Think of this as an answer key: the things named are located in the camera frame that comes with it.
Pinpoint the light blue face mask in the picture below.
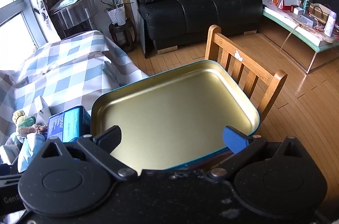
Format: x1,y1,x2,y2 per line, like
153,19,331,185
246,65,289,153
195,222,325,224
17,133,45,173

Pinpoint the blue tissue box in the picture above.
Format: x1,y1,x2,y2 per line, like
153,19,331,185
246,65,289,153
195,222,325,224
47,105,91,142

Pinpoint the gold metal tin tray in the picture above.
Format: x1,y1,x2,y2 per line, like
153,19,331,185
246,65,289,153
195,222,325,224
91,60,260,172

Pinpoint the checkered cloth cover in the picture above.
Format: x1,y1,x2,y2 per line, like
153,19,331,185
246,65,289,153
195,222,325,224
1,31,147,144

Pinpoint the wooden chair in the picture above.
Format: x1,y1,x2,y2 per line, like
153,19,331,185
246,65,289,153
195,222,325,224
204,24,289,124

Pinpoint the dark wooden plant stand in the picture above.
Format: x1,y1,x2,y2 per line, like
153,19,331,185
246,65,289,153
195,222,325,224
109,18,138,53

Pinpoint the glass coffee table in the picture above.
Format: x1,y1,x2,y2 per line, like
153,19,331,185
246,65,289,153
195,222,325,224
259,0,338,74

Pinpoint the silver round side table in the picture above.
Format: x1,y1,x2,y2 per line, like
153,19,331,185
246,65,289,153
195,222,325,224
48,0,99,39

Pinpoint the potted plant white pot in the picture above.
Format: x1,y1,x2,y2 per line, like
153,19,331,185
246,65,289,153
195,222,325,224
101,0,133,26

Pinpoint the white lotion bottle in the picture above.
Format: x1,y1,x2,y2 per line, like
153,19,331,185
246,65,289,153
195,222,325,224
324,11,337,37

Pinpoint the red white house box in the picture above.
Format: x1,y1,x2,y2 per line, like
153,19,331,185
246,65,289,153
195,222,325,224
272,0,299,11

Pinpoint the green can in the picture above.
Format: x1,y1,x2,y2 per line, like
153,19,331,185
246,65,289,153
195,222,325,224
301,0,310,11

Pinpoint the woven basket with handle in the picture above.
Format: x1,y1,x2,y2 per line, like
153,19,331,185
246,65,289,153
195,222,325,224
308,3,332,25

